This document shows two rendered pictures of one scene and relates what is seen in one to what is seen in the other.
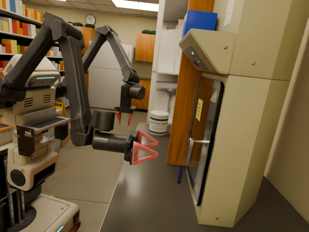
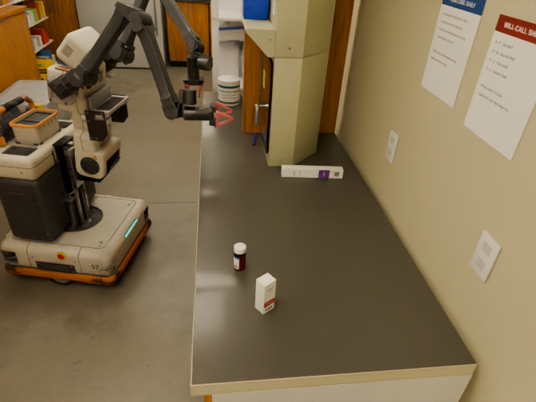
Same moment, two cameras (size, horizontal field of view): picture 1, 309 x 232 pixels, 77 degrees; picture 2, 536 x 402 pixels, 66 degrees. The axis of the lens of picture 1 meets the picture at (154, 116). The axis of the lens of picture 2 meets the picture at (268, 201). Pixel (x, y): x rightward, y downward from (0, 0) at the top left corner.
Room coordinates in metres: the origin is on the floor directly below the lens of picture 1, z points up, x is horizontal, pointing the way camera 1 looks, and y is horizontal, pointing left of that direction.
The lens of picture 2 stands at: (-1.08, 0.05, 1.80)
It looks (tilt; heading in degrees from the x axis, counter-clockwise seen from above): 33 degrees down; 351
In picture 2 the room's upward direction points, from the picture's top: 4 degrees clockwise
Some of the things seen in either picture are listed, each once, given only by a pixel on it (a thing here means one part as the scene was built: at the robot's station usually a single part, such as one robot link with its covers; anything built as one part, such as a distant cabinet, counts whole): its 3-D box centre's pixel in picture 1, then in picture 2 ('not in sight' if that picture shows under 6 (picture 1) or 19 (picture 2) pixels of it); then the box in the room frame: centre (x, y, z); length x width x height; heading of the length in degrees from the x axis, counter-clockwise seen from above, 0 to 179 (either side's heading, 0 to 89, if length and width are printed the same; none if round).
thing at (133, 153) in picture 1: (142, 151); (222, 117); (0.55, 0.02, 1.16); 0.09 x 0.07 x 0.07; 90
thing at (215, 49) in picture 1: (198, 55); (256, 34); (0.68, -0.12, 1.46); 0.32 x 0.11 x 0.10; 0
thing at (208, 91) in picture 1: (199, 133); (265, 99); (0.68, -0.17, 1.19); 0.30 x 0.01 x 0.40; 0
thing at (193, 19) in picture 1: (197, 28); (255, 5); (0.77, -0.12, 1.56); 0.10 x 0.10 x 0.09; 0
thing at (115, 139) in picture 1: (121, 143); (204, 113); (0.58, 0.09, 1.16); 0.10 x 0.07 x 0.07; 0
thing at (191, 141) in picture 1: (195, 151); (260, 113); (0.57, -0.14, 1.17); 0.05 x 0.03 x 0.10; 90
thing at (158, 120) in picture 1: (158, 122); (229, 90); (1.33, -0.03, 1.02); 0.13 x 0.13 x 0.15
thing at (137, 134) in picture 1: (144, 142); (221, 111); (0.62, 0.02, 1.15); 0.09 x 0.07 x 0.07; 90
